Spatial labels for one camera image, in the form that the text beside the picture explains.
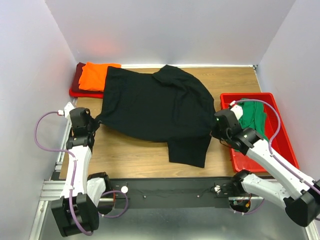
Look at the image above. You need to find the red plastic bin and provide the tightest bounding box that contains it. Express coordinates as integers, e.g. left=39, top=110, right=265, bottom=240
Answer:
left=220, top=92, right=300, bottom=173

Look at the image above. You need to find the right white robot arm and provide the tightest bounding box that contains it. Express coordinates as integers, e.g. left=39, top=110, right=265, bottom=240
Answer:
left=212, top=105, right=320, bottom=227

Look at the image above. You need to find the aluminium frame rail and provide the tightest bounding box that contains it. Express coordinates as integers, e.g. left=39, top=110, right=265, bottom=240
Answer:
left=39, top=178, right=280, bottom=201

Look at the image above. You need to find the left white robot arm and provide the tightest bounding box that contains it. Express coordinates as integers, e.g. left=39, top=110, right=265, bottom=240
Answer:
left=51, top=107, right=111, bottom=237

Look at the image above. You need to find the maroon folded t shirt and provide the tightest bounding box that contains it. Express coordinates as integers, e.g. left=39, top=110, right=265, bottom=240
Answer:
left=70, top=62, right=86, bottom=92

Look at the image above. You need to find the red folded t shirt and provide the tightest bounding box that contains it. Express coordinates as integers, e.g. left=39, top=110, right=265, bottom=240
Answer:
left=68, top=88, right=104, bottom=99

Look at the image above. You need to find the green t shirt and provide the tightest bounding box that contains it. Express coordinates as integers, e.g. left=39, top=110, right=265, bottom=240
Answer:
left=238, top=98, right=269, bottom=142

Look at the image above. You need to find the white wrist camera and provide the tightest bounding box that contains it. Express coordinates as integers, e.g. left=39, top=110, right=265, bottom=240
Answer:
left=229, top=101, right=243, bottom=120
left=57, top=101, right=76, bottom=120

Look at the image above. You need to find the black t shirt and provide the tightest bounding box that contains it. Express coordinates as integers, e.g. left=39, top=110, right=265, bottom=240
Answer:
left=97, top=65, right=215, bottom=168

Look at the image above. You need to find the orange folded t shirt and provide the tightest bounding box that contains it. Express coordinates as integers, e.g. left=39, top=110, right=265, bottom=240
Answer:
left=78, top=62, right=122, bottom=92

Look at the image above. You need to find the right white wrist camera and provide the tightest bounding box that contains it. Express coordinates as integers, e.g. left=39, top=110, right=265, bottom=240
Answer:
left=229, top=101, right=243, bottom=120

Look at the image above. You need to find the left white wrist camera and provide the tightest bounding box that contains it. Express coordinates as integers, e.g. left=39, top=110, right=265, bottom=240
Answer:
left=57, top=101, right=76, bottom=120

